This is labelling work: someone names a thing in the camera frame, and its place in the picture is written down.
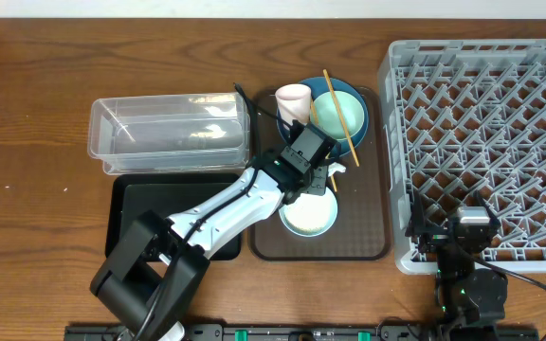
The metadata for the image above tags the grey dishwasher rack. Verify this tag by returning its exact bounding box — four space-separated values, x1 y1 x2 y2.
378 39 546 275

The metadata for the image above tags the pink cup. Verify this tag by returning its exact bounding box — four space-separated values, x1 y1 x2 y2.
275 83 311 124

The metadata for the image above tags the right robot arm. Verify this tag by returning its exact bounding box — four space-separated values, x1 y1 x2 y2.
405 191 508 340

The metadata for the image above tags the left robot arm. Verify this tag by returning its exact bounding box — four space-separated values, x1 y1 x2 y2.
90 146 328 340

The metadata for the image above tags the black plastic tray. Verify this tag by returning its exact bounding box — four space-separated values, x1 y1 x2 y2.
105 173 239 255

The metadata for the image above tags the light blue bowl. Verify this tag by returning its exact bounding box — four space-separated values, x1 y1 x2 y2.
278 187 339 238

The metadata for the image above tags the white tissue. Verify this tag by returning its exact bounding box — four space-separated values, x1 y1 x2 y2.
327 162 346 177

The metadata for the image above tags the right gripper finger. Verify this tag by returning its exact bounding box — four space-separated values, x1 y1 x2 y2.
409 189 426 236
473 191 500 223

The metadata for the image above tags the brown serving tray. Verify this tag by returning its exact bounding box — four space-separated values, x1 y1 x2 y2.
246 86 392 261

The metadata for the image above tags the clear plastic bin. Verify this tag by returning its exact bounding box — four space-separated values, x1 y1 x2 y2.
87 92 250 175

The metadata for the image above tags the mint green bowl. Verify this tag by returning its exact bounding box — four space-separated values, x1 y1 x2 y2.
311 91 365 140

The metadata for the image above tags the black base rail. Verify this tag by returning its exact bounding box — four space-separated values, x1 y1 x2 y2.
63 323 539 341

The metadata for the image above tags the dark blue plate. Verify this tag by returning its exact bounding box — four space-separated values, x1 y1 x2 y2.
300 76 370 156

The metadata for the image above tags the wooden chopstick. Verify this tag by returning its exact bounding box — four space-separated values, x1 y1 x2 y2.
310 99 337 192
322 68 360 167

